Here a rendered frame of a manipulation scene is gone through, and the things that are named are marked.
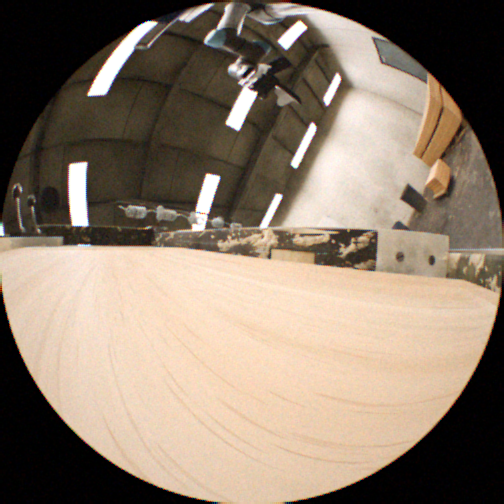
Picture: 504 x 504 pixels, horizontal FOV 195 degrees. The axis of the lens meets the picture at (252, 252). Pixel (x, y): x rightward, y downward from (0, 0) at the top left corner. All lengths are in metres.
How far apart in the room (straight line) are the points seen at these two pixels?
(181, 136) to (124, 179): 1.37
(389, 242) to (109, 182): 3.46
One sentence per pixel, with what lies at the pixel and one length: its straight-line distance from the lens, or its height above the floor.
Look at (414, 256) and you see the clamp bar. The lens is 0.24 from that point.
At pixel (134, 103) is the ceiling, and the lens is 3.32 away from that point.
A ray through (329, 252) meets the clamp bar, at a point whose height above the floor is 1.06.
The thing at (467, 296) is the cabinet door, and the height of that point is 0.94.
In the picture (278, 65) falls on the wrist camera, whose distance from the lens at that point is 0.54.
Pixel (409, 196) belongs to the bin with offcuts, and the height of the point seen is 0.49.
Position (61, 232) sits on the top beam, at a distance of 0.98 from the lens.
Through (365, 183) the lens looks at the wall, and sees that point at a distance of 5.35.
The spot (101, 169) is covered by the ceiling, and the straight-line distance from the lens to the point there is 3.36.
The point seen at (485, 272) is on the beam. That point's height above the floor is 0.90.
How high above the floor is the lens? 1.04
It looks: 28 degrees up
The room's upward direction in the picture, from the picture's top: 46 degrees counter-clockwise
